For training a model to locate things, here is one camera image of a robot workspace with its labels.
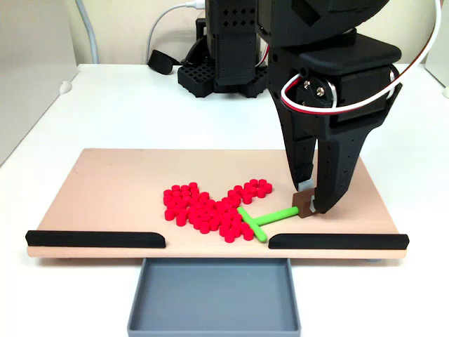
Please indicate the white cabinet panel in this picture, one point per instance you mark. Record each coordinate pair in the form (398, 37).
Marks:
(28, 70)

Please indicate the grey container tray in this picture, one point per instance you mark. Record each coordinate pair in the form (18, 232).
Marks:
(214, 295)

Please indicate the red granule pile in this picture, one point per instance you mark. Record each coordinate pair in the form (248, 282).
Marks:
(203, 214)

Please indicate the black edge rail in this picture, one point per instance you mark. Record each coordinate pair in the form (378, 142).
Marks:
(336, 241)
(94, 239)

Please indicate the white side panel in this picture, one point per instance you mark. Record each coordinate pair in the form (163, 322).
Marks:
(441, 63)

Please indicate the beige flat board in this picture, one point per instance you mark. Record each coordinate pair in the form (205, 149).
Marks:
(105, 182)

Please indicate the small white bumper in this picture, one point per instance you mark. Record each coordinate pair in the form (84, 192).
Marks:
(446, 92)
(65, 87)

